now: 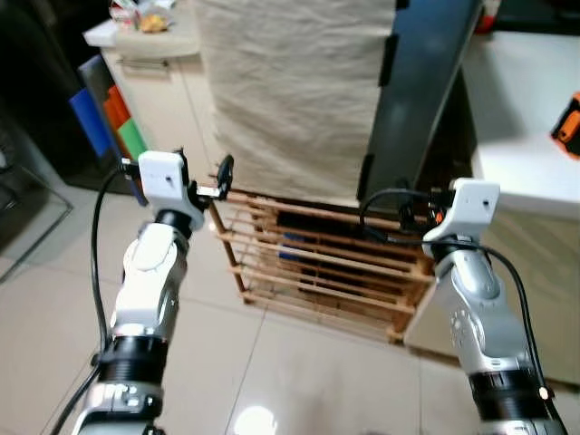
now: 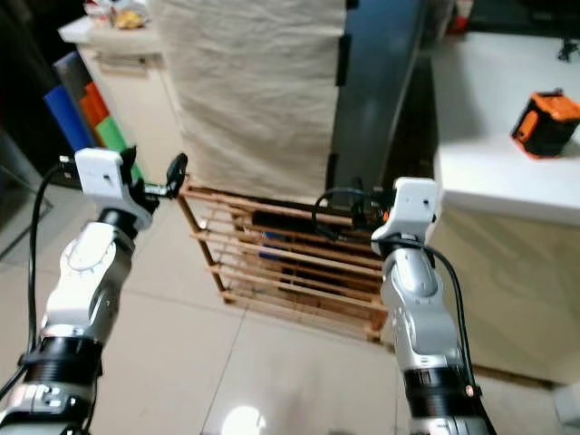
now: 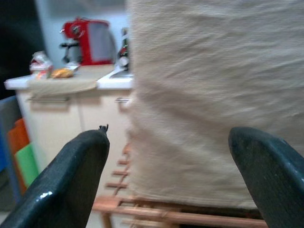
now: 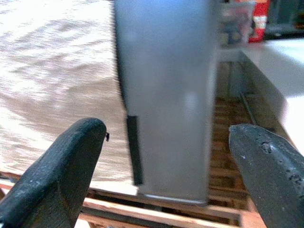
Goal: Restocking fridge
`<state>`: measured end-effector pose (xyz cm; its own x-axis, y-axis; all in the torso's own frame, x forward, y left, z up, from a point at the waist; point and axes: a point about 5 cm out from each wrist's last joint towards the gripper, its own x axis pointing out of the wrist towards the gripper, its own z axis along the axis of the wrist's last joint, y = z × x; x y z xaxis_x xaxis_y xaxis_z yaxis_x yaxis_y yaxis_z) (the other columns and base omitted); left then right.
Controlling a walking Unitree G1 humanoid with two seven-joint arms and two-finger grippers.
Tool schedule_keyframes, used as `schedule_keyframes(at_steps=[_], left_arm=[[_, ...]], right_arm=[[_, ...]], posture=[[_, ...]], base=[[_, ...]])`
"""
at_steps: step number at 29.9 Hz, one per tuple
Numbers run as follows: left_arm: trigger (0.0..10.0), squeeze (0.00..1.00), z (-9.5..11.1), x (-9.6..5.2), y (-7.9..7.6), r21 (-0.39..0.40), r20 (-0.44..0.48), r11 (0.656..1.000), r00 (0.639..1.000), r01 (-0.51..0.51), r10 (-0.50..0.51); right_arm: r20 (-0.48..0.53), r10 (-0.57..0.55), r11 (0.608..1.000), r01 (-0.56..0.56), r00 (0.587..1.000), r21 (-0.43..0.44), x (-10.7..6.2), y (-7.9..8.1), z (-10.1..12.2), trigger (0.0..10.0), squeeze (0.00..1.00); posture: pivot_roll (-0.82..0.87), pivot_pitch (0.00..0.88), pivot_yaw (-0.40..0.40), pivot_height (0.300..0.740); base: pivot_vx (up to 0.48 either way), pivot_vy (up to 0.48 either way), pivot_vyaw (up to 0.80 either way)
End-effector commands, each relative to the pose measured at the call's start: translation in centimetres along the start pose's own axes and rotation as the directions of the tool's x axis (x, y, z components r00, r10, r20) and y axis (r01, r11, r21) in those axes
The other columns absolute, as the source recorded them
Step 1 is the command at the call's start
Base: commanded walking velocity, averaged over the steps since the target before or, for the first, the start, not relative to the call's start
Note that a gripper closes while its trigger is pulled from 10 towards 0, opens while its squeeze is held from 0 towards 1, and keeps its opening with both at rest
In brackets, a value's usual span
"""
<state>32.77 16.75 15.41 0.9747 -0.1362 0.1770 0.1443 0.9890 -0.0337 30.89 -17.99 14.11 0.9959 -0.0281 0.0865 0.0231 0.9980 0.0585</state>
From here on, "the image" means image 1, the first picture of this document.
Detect orange black case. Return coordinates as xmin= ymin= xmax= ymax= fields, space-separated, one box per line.
xmin=550 ymin=91 xmax=580 ymax=160

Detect large beige linen cloth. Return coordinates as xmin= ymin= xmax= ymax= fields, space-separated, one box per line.
xmin=194 ymin=0 xmax=398 ymax=205

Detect white counter unit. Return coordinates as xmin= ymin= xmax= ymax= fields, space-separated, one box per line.
xmin=403 ymin=32 xmax=580 ymax=386

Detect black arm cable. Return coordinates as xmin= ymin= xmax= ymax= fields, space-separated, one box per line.
xmin=359 ymin=187 xmax=549 ymax=404
xmin=50 ymin=161 xmax=137 ymax=435

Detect wooden slatted rack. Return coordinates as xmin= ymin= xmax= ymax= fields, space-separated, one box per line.
xmin=207 ymin=186 xmax=436 ymax=345

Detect clear bag yellow snacks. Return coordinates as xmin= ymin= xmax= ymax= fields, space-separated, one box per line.
xmin=136 ymin=9 xmax=173 ymax=34

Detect dark grey plastic board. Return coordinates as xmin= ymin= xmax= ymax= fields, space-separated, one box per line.
xmin=77 ymin=54 xmax=114 ymax=92

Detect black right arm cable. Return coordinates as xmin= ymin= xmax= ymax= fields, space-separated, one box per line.
xmin=359 ymin=187 xmax=549 ymax=404

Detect orange plastic board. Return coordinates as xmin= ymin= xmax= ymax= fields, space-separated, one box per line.
xmin=101 ymin=84 xmax=133 ymax=128

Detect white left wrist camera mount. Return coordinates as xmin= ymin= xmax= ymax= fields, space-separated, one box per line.
xmin=138 ymin=150 xmax=193 ymax=218

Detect small blue item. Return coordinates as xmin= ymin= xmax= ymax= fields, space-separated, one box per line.
xmin=278 ymin=234 xmax=309 ymax=264

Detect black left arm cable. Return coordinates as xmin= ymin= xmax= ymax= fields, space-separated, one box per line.
xmin=50 ymin=161 xmax=137 ymax=435

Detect dark grey tall panel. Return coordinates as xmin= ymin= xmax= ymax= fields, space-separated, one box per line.
xmin=356 ymin=0 xmax=486 ymax=205

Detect red white container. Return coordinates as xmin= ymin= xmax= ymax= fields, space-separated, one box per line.
xmin=478 ymin=0 xmax=501 ymax=34

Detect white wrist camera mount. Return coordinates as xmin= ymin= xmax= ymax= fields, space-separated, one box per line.
xmin=138 ymin=150 xmax=193 ymax=218
xmin=423 ymin=179 xmax=502 ymax=247

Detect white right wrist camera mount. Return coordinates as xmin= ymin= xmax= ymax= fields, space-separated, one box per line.
xmin=423 ymin=179 xmax=502 ymax=247

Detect white kitchen cabinet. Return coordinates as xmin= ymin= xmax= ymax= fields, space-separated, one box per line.
xmin=83 ymin=18 xmax=223 ymax=187

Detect silver cabinet handle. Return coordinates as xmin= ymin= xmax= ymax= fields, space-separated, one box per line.
xmin=116 ymin=57 xmax=196 ymax=73

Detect black fridge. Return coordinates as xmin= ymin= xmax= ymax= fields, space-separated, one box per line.
xmin=0 ymin=0 xmax=105 ymax=191

